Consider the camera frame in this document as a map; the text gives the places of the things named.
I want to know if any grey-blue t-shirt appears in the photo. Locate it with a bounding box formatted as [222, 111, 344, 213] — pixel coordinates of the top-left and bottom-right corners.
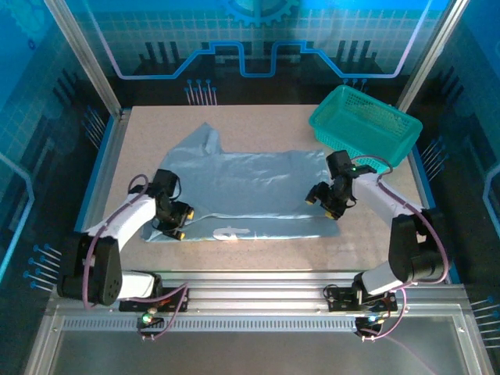
[139, 121, 344, 244]

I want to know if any teal plastic basket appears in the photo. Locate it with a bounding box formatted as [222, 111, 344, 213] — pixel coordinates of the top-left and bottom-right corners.
[308, 84, 424, 170]

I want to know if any small black LED module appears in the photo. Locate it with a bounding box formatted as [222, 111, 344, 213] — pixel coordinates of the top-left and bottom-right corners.
[136, 310, 165, 333]
[354, 314, 386, 333]

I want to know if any grey metal panel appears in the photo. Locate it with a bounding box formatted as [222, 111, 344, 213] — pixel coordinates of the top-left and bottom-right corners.
[23, 304, 495, 375]

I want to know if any aluminium table side rail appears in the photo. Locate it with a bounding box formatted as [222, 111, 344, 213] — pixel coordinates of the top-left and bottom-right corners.
[64, 109, 132, 286]

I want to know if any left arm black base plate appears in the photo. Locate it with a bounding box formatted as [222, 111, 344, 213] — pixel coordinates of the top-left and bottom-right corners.
[118, 287, 189, 313]

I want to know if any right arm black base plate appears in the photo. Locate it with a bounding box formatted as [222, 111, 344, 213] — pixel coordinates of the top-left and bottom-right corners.
[326, 287, 398, 313]

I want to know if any aluminium frame rail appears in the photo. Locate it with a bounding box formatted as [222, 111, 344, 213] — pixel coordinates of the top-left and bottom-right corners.
[45, 271, 476, 318]

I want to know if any slotted grey cable duct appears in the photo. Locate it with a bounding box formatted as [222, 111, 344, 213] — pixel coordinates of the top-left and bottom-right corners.
[62, 316, 359, 333]

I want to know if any aluminium frame post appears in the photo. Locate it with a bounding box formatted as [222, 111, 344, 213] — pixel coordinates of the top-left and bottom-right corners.
[42, 0, 123, 118]
[396, 0, 470, 114]

